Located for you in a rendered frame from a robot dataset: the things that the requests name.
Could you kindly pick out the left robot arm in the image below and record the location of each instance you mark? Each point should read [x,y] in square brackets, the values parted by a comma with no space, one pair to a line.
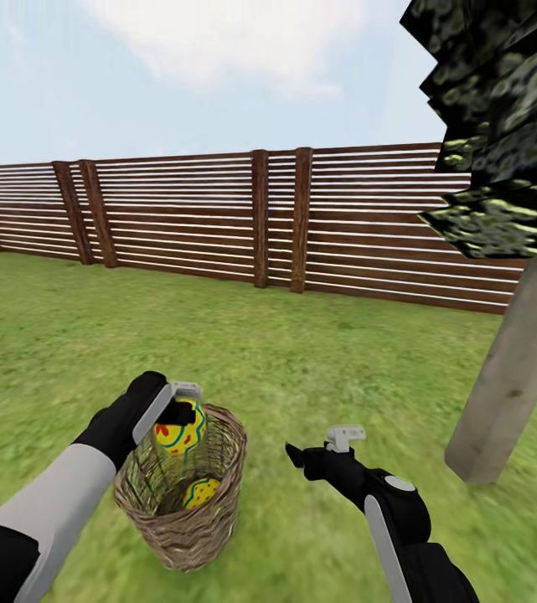
[40,524]

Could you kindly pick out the wicker basket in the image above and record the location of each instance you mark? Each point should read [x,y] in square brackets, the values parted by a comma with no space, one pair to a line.
[186,540]

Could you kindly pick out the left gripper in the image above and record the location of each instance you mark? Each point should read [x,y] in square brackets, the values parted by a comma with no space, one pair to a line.
[180,414]

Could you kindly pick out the easter egg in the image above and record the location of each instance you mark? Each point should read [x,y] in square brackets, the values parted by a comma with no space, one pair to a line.
[177,439]
[199,492]

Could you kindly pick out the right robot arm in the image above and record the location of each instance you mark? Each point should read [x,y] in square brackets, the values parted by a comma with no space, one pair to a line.
[416,571]

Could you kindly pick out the tree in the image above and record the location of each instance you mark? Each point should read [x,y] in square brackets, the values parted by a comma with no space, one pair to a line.
[484,88]

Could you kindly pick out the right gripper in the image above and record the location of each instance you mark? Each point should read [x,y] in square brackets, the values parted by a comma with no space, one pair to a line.
[320,463]

